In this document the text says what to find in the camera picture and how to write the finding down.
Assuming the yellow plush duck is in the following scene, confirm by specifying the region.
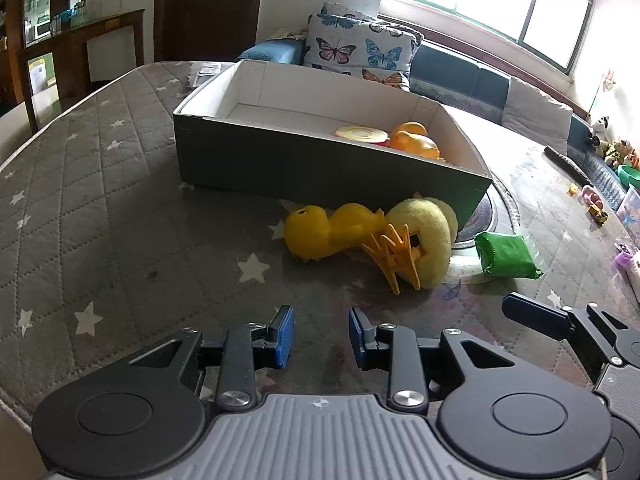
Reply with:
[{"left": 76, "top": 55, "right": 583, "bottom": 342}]
[{"left": 361, "top": 197, "right": 458, "bottom": 296}]

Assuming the yellow rubber duck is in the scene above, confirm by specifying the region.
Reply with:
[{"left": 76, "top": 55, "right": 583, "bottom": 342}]
[{"left": 283, "top": 203, "right": 387, "bottom": 261}]

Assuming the orange rubber duck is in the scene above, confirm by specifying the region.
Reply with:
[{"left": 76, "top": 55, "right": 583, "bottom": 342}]
[{"left": 388, "top": 122, "right": 444, "bottom": 162}]

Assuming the yellow red spool toy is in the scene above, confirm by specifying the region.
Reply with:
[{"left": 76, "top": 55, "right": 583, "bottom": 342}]
[{"left": 333, "top": 126, "right": 390, "bottom": 146}]

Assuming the purple pink toy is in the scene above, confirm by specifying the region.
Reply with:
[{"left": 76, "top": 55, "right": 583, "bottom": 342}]
[{"left": 613, "top": 242, "right": 640, "bottom": 306}]

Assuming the yellow toy truck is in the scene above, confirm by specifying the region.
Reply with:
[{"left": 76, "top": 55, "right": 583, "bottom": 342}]
[{"left": 588, "top": 204, "right": 608, "bottom": 226}]

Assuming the clear plastic storage bin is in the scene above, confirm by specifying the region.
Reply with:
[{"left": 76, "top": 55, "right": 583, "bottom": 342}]
[{"left": 616, "top": 185, "right": 640, "bottom": 247}]

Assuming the green bowl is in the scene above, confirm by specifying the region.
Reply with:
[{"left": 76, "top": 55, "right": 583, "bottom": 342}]
[{"left": 617, "top": 165, "right": 640, "bottom": 190}]

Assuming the grey quilted table cover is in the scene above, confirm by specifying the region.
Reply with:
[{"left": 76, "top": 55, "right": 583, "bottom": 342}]
[{"left": 1, "top": 63, "right": 639, "bottom": 424}]

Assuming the black remote control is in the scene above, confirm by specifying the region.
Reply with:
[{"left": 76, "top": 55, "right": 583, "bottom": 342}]
[{"left": 544, "top": 145, "right": 592, "bottom": 186}]

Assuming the stuffed animals pile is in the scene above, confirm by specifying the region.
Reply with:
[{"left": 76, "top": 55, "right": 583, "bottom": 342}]
[{"left": 586, "top": 116, "right": 639, "bottom": 171}]

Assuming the open cardboard box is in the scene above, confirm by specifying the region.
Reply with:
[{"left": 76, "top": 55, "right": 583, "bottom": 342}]
[{"left": 174, "top": 60, "right": 492, "bottom": 224}]

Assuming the grey cushion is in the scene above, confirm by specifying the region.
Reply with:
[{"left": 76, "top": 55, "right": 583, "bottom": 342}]
[{"left": 501, "top": 77, "right": 573, "bottom": 154}]

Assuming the grey remote control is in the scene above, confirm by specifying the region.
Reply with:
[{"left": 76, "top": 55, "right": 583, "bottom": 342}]
[{"left": 188, "top": 62, "right": 221, "bottom": 89}]

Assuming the butterfly print pillow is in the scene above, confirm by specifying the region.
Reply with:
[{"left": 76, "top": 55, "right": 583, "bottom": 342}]
[{"left": 303, "top": 2, "right": 423, "bottom": 91}]

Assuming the dark wooden door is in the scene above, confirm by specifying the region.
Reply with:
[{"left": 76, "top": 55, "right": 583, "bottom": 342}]
[{"left": 154, "top": 0, "right": 260, "bottom": 61}]

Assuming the dark wooden console table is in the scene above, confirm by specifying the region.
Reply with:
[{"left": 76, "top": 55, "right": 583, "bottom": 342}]
[{"left": 17, "top": 9, "right": 144, "bottom": 134}]

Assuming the dark wooden cabinet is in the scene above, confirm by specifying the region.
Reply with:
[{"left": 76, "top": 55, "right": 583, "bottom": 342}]
[{"left": 1, "top": 0, "right": 85, "bottom": 110}]

